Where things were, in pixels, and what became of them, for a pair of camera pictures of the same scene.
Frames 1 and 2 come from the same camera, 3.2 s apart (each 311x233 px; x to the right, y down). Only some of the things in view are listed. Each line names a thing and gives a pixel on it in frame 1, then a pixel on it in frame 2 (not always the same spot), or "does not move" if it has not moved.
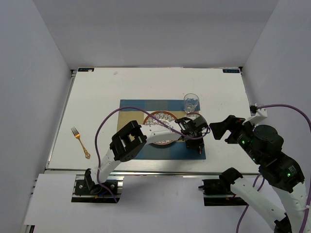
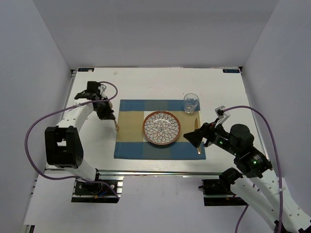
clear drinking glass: x=191 y=101 does not move
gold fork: x=77 y=135 to x=117 y=126
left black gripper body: x=194 y=142 to x=104 y=110
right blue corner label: x=231 y=71 does not move
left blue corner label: x=86 y=69 does not move
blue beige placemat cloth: x=177 y=149 does not move
